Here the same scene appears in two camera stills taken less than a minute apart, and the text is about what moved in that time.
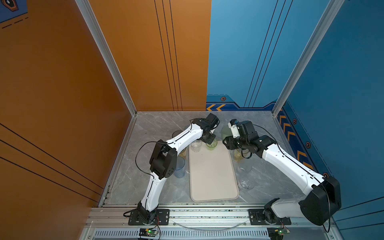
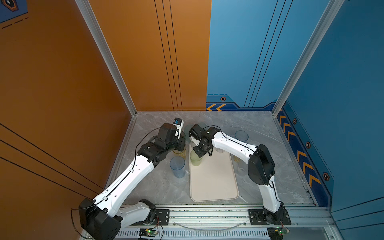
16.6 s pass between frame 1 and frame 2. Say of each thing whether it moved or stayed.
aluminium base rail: stayed
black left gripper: moved
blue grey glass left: stayed
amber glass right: stayed
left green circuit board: stayed
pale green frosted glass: moved
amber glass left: stayed
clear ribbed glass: moved
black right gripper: moved
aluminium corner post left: stayed
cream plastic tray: stayed
